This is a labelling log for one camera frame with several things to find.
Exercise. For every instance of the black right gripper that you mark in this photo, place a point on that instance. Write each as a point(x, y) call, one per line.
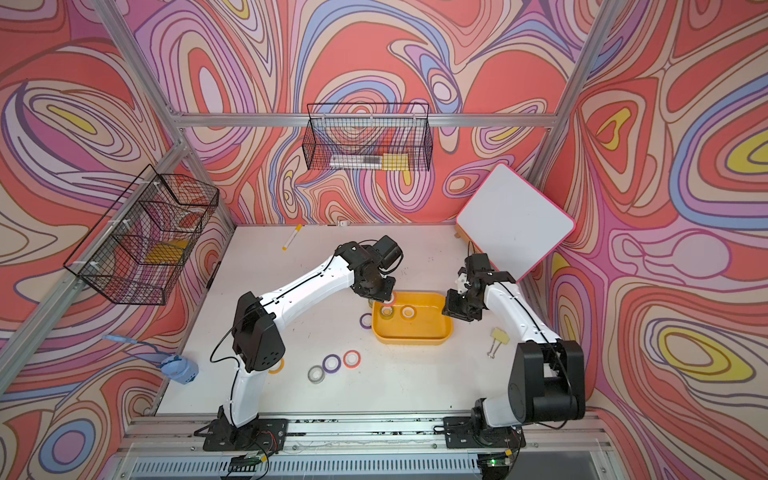
point(452, 309)

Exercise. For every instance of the purple tape roll upper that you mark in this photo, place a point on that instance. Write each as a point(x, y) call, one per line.
point(366, 321)

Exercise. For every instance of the black wire basket back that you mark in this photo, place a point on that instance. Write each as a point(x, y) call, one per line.
point(354, 136)

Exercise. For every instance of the white board pink edge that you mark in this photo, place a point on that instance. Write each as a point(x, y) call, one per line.
point(512, 222)

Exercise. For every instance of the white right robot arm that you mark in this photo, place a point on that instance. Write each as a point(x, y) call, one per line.
point(547, 378)

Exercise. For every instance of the purple tape roll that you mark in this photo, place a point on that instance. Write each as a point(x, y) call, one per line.
point(366, 321)
point(332, 363)

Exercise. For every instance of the yellow sticky note pad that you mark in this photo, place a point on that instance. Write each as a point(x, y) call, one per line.
point(500, 336)

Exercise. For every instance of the black wire basket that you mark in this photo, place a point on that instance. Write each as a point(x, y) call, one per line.
point(354, 136)
point(154, 207)

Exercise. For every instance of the yellow block in basket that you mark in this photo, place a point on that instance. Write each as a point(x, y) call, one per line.
point(166, 253)

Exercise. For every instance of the orange tape roll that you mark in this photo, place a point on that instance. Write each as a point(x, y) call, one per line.
point(277, 367)

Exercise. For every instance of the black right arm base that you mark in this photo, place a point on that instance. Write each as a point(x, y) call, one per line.
point(472, 431)

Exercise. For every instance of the yellow capped white marker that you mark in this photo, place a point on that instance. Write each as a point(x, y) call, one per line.
point(292, 237)

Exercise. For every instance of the black wire basket left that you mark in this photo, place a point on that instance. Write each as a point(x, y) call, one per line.
point(154, 207)

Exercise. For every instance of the red tape roll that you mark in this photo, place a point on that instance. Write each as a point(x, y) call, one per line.
point(408, 312)
point(351, 359)

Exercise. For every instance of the blue cloth bundle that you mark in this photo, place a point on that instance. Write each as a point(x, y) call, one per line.
point(173, 366)

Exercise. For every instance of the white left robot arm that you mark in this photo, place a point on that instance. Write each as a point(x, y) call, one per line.
point(256, 333)

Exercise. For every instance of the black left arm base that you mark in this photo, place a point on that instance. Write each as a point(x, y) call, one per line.
point(266, 435)

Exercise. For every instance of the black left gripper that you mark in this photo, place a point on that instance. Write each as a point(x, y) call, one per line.
point(385, 296)

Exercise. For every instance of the yellow-green tape roll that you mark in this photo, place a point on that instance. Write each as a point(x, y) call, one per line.
point(386, 312)

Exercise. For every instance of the yellow item in back basket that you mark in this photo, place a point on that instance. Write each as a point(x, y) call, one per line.
point(395, 162)

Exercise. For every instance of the purple tape roll lower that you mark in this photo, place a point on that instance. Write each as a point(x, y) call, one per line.
point(332, 363)

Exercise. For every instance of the yellow plastic storage box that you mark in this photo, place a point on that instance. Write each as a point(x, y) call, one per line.
point(429, 327)

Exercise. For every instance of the grey clear tape roll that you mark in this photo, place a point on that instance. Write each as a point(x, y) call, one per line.
point(316, 374)

